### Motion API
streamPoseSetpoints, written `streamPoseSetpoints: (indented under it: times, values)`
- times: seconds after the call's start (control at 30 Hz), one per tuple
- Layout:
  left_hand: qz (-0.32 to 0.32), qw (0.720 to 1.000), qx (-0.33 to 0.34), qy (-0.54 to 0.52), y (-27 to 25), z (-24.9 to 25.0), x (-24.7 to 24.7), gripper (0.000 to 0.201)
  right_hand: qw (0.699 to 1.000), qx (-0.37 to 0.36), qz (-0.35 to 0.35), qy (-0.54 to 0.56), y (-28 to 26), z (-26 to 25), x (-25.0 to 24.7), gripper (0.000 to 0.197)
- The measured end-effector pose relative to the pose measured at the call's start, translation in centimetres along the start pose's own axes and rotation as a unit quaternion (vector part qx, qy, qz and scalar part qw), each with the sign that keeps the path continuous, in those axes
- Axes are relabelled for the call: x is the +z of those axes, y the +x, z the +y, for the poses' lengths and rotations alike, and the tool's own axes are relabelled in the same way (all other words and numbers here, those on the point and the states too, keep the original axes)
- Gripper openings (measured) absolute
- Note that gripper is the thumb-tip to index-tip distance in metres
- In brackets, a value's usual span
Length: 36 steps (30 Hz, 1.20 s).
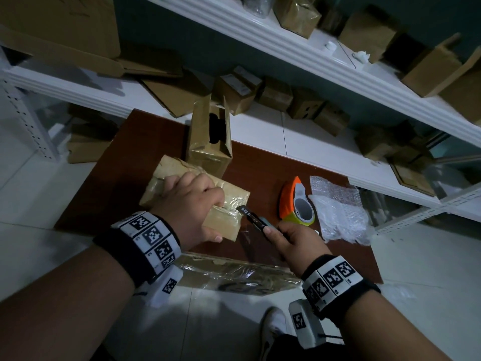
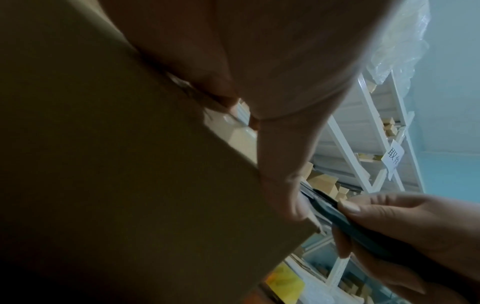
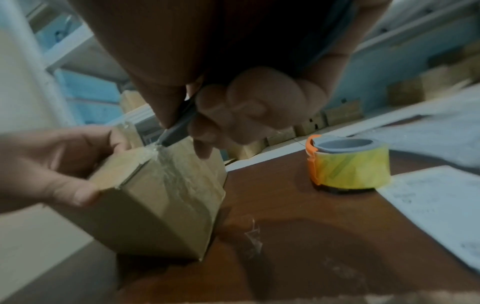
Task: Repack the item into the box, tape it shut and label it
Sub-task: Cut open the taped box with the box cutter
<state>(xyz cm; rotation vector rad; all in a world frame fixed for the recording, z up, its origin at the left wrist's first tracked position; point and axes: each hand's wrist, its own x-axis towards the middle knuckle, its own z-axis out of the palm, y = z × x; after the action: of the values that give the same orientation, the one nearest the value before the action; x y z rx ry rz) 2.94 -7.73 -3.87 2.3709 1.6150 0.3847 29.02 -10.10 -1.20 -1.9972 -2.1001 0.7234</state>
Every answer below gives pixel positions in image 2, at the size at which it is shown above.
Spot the white paper tag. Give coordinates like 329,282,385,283
379,144,406,180

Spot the clear plastic bag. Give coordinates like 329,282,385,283
365,0,431,96

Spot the person's left hand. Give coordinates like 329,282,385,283
95,0,399,222

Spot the taped cardboard parcel box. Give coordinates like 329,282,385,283
0,0,325,304

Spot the white metal storage rack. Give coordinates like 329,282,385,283
284,71,427,304

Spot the person's right hand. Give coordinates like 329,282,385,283
331,191,480,304

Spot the orange tape dispenser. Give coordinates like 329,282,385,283
260,262,306,304

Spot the dark green utility knife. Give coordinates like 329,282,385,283
299,183,480,297

